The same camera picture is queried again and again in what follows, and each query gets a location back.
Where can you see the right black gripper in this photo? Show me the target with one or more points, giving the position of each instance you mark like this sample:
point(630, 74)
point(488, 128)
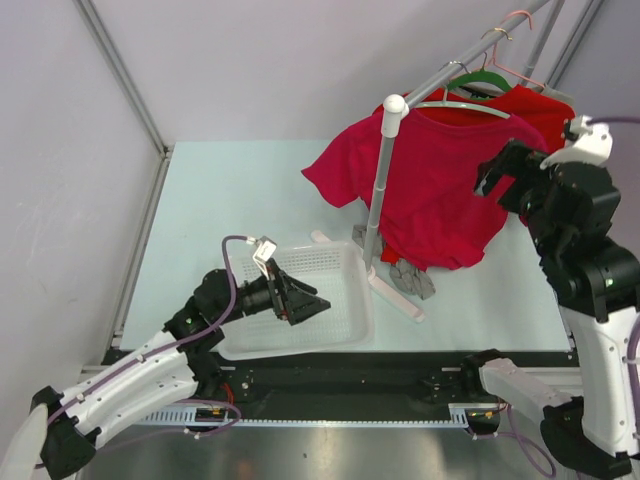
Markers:
point(515, 159)

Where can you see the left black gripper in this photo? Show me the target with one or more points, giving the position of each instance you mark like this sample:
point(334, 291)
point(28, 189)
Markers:
point(289, 299)

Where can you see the pale green hanger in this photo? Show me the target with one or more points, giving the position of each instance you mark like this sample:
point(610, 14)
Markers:
point(445, 103)

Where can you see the magenta t shirt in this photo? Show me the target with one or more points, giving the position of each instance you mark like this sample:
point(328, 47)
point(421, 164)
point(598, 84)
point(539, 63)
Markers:
point(430, 215)

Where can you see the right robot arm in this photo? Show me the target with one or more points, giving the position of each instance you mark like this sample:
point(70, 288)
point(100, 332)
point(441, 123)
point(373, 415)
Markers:
point(568, 208)

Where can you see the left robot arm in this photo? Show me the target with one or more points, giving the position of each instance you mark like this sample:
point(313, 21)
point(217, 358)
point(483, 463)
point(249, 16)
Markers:
point(175, 365)

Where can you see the red t shirt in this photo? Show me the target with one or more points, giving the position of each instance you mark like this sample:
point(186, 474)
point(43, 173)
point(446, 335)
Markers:
point(476, 136)

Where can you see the dark green hanger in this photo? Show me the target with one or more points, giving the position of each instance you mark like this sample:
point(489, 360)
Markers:
point(478, 76)

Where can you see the white perforated plastic basket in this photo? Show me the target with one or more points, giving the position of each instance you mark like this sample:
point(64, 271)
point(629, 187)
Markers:
point(337, 271)

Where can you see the grey garment behind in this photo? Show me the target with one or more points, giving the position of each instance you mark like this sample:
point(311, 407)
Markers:
point(546, 95)

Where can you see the grey cloth on table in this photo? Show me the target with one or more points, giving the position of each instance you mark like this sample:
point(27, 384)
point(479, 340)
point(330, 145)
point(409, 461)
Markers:
point(405, 276)

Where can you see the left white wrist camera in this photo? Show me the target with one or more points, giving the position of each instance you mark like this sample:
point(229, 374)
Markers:
point(264, 250)

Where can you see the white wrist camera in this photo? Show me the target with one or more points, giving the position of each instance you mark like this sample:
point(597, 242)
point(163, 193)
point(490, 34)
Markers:
point(587, 141)
point(264, 250)

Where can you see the pink wire hanger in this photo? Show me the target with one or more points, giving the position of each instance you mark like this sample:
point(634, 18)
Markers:
point(500, 73)

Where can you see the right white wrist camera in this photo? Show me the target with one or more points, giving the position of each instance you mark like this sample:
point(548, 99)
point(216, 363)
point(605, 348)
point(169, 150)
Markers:
point(587, 141)

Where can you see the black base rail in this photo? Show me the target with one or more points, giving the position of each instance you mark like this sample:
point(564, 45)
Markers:
point(346, 386)

